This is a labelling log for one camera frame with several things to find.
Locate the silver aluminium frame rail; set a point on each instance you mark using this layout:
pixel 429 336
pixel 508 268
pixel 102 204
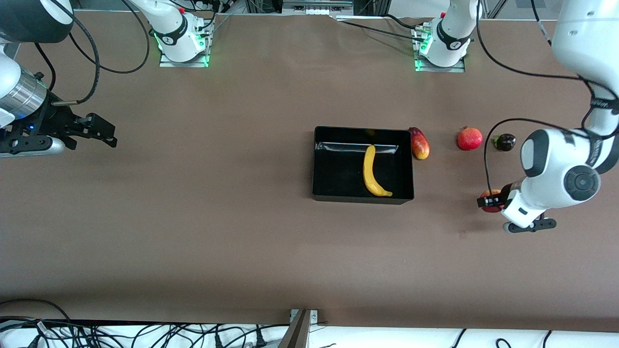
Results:
pixel 316 6

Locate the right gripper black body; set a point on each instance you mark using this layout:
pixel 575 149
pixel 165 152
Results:
pixel 52 122

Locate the red yellow mango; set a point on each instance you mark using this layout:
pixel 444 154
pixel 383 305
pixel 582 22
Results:
pixel 420 147

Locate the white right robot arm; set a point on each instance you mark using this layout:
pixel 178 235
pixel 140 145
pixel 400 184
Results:
pixel 171 29

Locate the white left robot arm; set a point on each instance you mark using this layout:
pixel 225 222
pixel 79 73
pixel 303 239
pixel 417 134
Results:
pixel 556 169

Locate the yellow banana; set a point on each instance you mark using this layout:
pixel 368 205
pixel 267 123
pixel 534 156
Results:
pixel 370 169

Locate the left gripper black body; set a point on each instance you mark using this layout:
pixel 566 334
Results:
pixel 506 190

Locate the dark purple mangosteen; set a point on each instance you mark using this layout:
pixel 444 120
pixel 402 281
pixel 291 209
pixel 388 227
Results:
pixel 506 142

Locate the grey metal beam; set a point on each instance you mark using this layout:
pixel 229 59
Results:
pixel 295 336

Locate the silver metal bracket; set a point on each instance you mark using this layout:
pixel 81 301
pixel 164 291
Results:
pixel 313 316

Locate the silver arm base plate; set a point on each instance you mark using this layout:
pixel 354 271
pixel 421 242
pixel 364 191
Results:
pixel 437 69
pixel 167 63

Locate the red pomegranate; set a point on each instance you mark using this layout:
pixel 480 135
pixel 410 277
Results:
pixel 470 139

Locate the black rectangular plastic box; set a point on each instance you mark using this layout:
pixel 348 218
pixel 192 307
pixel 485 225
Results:
pixel 338 174

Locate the red apple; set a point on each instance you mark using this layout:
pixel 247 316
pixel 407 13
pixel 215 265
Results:
pixel 489 210

